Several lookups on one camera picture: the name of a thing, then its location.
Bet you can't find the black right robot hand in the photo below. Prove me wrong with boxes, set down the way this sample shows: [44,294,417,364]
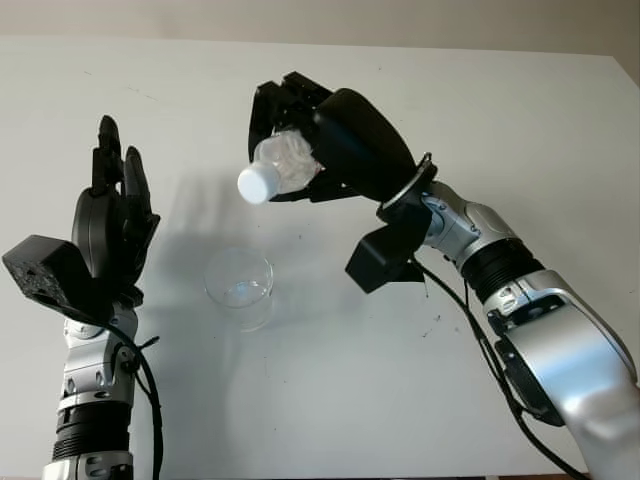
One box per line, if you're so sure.
[248,72,421,206]

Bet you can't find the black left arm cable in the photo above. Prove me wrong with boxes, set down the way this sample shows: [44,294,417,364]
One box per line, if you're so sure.
[107,324,167,480]

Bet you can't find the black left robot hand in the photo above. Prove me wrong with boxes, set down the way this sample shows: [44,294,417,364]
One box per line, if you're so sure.
[71,115,162,307]

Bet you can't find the clear glass cup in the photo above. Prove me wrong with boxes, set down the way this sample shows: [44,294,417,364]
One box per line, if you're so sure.
[203,248,275,332]

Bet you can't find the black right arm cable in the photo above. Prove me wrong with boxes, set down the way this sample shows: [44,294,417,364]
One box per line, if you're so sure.
[413,254,592,480]

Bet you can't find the clear plastic water bottle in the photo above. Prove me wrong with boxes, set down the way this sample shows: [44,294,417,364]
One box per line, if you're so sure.
[236,129,324,205]

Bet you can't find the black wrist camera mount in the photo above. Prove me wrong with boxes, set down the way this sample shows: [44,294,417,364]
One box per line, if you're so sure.
[1,234,110,321]
[344,197,434,294]

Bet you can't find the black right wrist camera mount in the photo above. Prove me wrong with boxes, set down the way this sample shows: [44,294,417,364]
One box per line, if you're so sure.
[344,197,434,294]

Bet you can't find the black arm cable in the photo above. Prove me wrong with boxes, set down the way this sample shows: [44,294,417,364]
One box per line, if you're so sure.
[413,254,592,480]
[107,324,167,480]

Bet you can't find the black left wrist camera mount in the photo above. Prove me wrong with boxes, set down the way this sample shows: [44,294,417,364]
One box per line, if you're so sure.
[1,234,110,321]

